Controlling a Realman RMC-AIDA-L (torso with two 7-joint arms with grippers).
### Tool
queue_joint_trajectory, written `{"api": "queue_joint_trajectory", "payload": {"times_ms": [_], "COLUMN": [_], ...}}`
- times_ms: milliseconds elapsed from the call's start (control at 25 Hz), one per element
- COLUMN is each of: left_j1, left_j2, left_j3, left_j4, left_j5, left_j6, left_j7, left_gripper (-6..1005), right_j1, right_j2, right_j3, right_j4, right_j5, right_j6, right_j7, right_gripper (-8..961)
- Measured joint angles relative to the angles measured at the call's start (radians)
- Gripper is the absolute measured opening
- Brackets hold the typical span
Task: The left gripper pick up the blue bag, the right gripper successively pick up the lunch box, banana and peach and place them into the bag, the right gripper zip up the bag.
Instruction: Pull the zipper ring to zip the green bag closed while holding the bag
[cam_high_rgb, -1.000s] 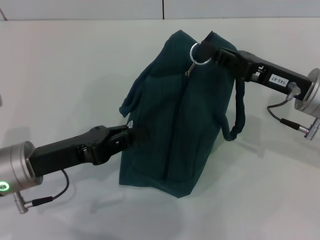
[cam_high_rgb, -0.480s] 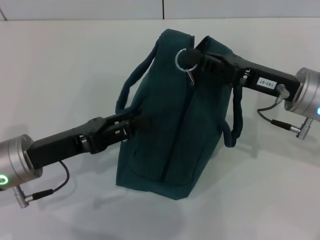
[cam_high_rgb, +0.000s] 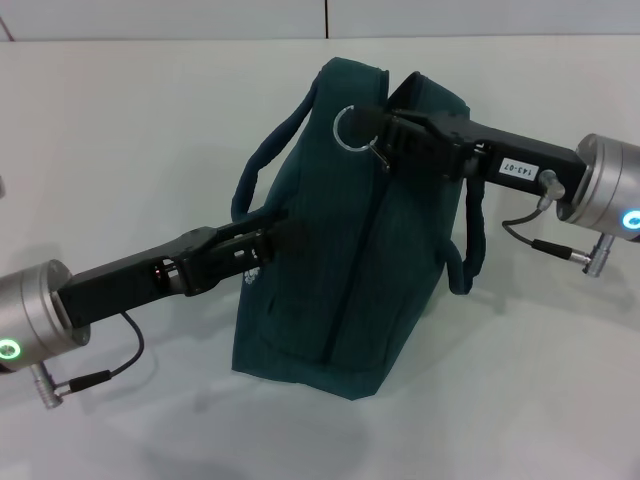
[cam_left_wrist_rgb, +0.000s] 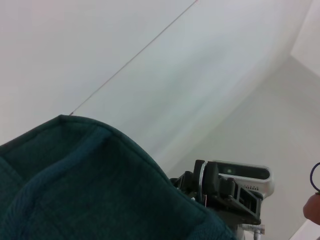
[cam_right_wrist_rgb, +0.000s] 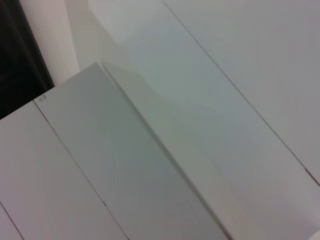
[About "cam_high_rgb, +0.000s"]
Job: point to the dark teal lunch bag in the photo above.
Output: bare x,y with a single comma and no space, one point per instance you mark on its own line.
350,300

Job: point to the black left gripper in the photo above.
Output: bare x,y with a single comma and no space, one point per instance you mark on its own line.
135,280

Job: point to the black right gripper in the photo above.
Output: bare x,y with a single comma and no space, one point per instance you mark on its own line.
510,155

